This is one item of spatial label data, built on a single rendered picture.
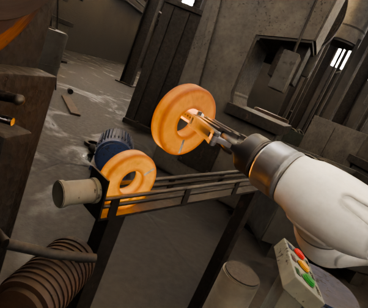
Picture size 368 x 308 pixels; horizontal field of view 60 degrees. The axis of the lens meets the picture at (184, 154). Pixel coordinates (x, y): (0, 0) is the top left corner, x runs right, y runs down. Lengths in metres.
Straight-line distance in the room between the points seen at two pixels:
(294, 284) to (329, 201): 0.52
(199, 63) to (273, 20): 0.71
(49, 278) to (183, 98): 0.44
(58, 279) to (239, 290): 0.51
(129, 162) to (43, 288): 0.31
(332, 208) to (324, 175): 0.05
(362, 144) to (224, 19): 2.06
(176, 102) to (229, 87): 2.31
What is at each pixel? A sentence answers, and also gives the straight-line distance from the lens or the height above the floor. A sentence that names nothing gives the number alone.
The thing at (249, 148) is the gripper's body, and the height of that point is 0.92.
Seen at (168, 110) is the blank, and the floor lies 0.92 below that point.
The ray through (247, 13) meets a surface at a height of 1.62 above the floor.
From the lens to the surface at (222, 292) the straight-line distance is 1.02.
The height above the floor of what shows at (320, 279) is 0.43.
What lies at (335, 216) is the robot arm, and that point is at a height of 0.90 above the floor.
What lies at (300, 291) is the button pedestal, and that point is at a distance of 0.99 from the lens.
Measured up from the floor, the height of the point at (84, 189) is 0.69.
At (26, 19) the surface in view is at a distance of 0.55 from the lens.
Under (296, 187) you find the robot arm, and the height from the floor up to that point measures 0.91.
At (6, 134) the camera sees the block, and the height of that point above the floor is 0.80.
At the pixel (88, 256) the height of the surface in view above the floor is 0.56.
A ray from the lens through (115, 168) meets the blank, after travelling 0.75.
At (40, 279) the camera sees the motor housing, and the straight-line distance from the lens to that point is 0.72.
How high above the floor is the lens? 1.01
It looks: 14 degrees down
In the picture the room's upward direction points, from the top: 23 degrees clockwise
